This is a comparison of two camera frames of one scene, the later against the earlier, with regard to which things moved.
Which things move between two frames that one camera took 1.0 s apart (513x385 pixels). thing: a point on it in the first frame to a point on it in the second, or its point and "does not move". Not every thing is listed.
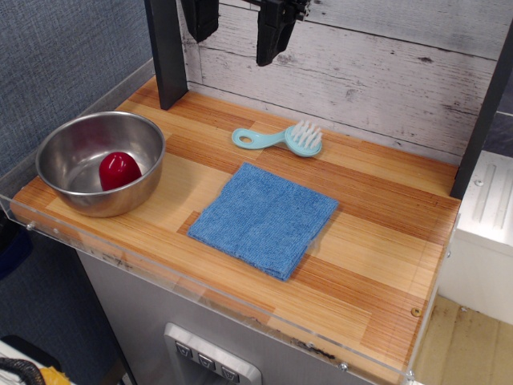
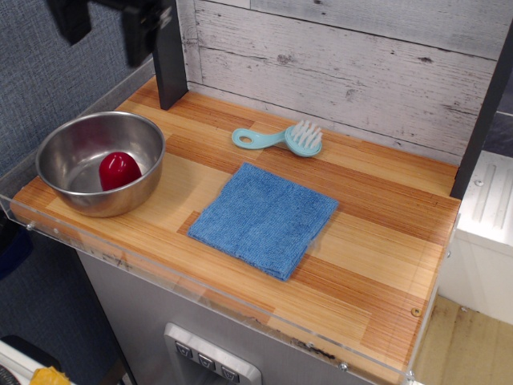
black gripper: [276, 22] to [141, 25]
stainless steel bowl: [70, 153] does not move
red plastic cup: [118, 168] does not move
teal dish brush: [303, 138] does not move
